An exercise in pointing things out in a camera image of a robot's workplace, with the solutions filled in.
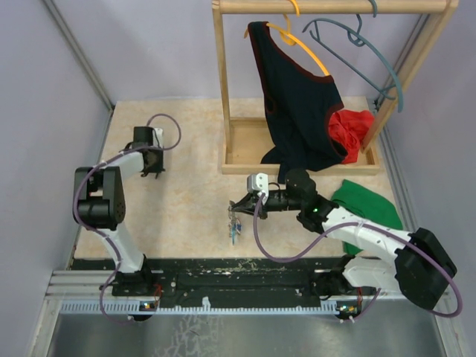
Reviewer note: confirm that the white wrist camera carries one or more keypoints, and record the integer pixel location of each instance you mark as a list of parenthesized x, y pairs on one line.
[(157, 137), (257, 183)]

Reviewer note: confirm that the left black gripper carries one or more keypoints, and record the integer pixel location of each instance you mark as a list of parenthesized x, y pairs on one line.
[(158, 169)]

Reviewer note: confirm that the metal disc with keyrings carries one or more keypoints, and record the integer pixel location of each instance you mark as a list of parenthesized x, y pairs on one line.
[(232, 219)]

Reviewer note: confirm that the wooden clothes rack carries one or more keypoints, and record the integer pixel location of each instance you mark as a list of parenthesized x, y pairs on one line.
[(247, 139)]

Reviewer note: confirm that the left aluminium frame rail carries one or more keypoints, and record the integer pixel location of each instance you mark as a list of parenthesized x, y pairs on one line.
[(78, 53)]

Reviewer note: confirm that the aluminium frame rail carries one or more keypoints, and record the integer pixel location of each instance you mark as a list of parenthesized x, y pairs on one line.
[(78, 53), (394, 169)]

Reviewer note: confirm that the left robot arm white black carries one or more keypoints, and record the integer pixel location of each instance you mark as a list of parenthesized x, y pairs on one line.
[(100, 204)]

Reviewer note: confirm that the red cloth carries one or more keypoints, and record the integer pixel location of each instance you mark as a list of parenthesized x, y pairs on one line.
[(349, 128)]

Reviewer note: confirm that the right aluminium frame rail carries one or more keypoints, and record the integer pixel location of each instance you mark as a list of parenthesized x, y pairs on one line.
[(394, 169)]

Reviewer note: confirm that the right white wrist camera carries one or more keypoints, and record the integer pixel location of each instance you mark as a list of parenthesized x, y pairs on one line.
[(257, 183)]

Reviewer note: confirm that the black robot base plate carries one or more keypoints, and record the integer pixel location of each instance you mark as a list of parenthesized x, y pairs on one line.
[(248, 282)]

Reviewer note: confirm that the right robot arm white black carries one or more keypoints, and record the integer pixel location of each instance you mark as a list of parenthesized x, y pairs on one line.
[(414, 264)]

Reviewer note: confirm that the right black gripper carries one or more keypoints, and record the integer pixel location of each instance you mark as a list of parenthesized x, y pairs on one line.
[(248, 198)]

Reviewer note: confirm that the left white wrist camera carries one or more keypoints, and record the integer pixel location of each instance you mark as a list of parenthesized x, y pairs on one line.
[(157, 137)]

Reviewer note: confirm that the navy tank top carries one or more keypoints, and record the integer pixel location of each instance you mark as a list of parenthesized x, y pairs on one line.
[(298, 107)]

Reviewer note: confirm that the grey-blue clothes hanger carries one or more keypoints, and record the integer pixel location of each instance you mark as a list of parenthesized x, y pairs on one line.
[(372, 52)]

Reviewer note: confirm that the yellow clothes hanger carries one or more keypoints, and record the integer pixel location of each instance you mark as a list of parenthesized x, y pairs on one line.
[(290, 39)]

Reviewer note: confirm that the green cloth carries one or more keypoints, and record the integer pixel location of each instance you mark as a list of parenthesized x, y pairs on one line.
[(366, 204)]

